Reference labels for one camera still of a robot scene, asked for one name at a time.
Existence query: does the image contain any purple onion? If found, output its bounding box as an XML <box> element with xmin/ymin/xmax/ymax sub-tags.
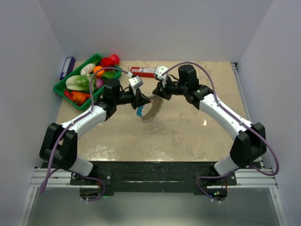
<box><xmin>95</xmin><ymin>78</ymin><xmax>105</xmax><ymax>89</ymax></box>

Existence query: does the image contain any red bell pepper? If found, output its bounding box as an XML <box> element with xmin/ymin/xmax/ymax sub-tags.
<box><xmin>100</xmin><ymin>57</ymin><xmax>115</xmax><ymax>68</ymax></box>

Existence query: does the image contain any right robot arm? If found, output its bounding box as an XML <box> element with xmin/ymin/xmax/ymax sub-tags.
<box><xmin>153</xmin><ymin>64</ymin><xmax>267</xmax><ymax>185</ymax></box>

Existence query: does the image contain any red chili pepper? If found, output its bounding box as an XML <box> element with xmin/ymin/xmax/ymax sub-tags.
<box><xmin>64</xmin><ymin>89</ymin><xmax>72</xmax><ymax>100</ymax></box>

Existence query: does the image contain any red rectangular box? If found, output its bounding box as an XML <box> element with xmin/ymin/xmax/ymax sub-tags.
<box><xmin>130</xmin><ymin>66</ymin><xmax>156</xmax><ymax>78</ymax></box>

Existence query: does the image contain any red tomato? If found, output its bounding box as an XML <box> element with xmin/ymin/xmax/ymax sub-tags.
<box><xmin>109</xmin><ymin>54</ymin><xmax>120</xmax><ymax>65</ymax></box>

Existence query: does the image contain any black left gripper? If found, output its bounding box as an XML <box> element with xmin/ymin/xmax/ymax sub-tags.
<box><xmin>114</xmin><ymin>88</ymin><xmax>150</xmax><ymax>111</ymax></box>

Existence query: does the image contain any green plastic tray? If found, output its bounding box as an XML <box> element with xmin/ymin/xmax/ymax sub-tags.
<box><xmin>53</xmin><ymin>53</ymin><xmax>123</xmax><ymax>112</ymax></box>

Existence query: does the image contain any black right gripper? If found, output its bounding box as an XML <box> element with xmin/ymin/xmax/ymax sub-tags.
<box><xmin>152</xmin><ymin>75</ymin><xmax>188</xmax><ymax>101</ymax></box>

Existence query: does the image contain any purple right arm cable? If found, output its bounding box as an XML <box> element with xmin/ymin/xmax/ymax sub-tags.
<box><xmin>158</xmin><ymin>61</ymin><xmax>280</xmax><ymax>201</ymax></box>

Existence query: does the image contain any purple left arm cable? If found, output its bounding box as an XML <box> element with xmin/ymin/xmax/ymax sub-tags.
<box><xmin>39</xmin><ymin>66</ymin><xmax>134</xmax><ymax>202</ymax></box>

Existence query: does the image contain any white radish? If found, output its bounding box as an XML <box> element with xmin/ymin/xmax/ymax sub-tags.
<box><xmin>80</xmin><ymin>63</ymin><xmax>95</xmax><ymax>76</ymax></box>

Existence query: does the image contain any green leafy cabbage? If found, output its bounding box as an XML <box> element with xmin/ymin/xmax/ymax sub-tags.
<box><xmin>65</xmin><ymin>74</ymin><xmax>93</xmax><ymax>92</ymax></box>

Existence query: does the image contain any green bell pepper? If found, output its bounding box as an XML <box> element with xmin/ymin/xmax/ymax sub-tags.
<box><xmin>102</xmin><ymin>71</ymin><xmax>116</xmax><ymax>81</ymax></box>

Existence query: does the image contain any small orange pepper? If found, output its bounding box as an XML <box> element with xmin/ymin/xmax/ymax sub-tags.
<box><xmin>71</xmin><ymin>91</ymin><xmax>91</xmax><ymax>106</ymax></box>

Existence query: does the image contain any purple box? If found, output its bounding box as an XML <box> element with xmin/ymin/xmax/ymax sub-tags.
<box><xmin>59</xmin><ymin>56</ymin><xmax>75</xmax><ymax>80</ymax></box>

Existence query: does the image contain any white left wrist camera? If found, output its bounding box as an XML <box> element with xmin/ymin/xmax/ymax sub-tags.
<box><xmin>128</xmin><ymin>76</ymin><xmax>143</xmax><ymax>89</ymax></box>

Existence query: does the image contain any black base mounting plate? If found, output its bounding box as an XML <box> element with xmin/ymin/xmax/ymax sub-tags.
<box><xmin>41</xmin><ymin>160</ymin><xmax>263</xmax><ymax>197</ymax></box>

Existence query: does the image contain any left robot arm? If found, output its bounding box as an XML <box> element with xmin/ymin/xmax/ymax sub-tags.
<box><xmin>40</xmin><ymin>76</ymin><xmax>151</xmax><ymax>185</ymax></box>

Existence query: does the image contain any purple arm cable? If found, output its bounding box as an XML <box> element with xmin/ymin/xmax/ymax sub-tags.
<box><xmin>39</xmin><ymin>66</ymin><xmax>134</xmax><ymax>202</ymax></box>
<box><xmin>158</xmin><ymin>61</ymin><xmax>280</xmax><ymax>201</ymax></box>

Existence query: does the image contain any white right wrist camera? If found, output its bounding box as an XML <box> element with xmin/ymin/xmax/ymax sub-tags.
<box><xmin>154</xmin><ymin>66</ymin><xmax>168</xmax><ymax>81</ymax></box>

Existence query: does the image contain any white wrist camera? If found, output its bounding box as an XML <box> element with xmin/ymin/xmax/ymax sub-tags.
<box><xmin>128</xmin><ymin>76</ymin><xmax>143</xmax><ymax>89</ymax></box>
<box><xmin>154</xmin><ymin>66</ymin><xmax>168</xmax><ymax>81</ymax></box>

